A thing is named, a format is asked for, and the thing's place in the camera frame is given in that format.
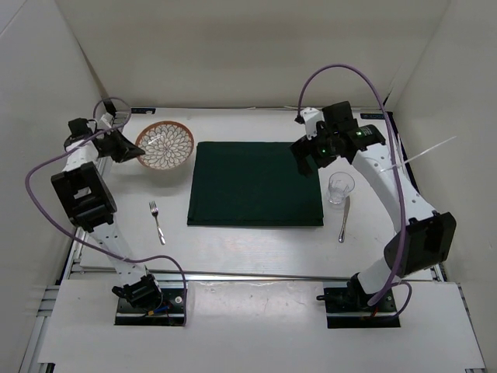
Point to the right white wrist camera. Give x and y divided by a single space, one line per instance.
309 117

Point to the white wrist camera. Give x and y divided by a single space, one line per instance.
105 122
309 117

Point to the clear drinking glass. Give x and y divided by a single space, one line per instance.
340 185

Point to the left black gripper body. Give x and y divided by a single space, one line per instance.
109 144

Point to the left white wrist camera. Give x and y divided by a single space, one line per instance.
105 122

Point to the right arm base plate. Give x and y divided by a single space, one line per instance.
343 314

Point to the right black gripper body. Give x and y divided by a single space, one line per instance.
322 144

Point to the orange patterned plate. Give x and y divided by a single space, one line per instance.
166 145

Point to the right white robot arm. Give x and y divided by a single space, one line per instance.
423 236

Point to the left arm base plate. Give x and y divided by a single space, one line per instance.
167 308

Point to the silver fork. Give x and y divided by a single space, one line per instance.
154 213

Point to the dark green cloth napkin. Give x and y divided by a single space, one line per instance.
252 184

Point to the white zip tie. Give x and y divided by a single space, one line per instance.
403 163

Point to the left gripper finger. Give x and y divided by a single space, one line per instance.
120 158
130 141

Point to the silver knife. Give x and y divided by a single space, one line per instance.
345 216

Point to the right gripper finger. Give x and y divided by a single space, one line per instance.
308 165
300 152

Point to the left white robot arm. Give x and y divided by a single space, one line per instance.
89 205

